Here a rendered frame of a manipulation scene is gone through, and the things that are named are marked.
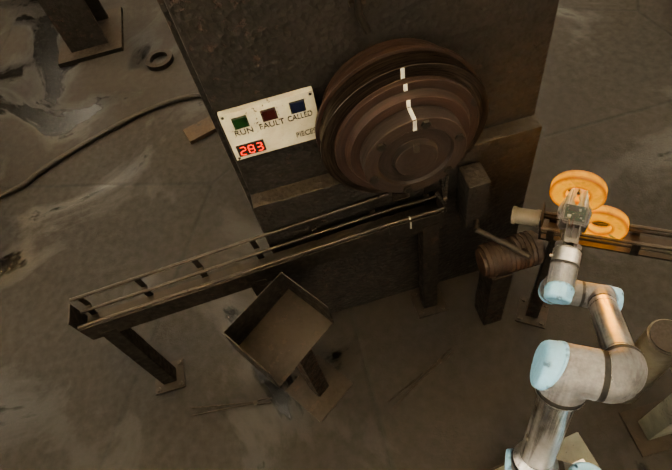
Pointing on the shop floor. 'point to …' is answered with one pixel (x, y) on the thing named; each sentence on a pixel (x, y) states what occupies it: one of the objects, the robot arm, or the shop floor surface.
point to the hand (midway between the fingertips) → (579, 187)
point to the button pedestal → (650, 426)
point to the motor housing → (502, 271)
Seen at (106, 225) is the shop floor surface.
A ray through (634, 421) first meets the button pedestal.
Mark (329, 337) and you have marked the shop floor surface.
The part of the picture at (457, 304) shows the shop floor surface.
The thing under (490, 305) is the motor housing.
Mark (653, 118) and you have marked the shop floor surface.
